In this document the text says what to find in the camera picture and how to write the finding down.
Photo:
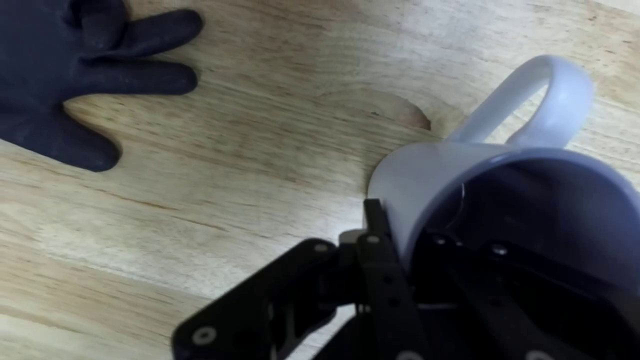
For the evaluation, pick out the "black gloved hand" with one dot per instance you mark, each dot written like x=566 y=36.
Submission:
x=54 y=50

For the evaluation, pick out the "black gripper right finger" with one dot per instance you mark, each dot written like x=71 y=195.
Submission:
x=517 y=305

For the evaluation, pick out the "white ceramic mug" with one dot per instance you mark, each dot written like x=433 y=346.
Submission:
x=507 y=175

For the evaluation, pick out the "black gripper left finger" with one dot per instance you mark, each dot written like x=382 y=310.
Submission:
x=276 y=308

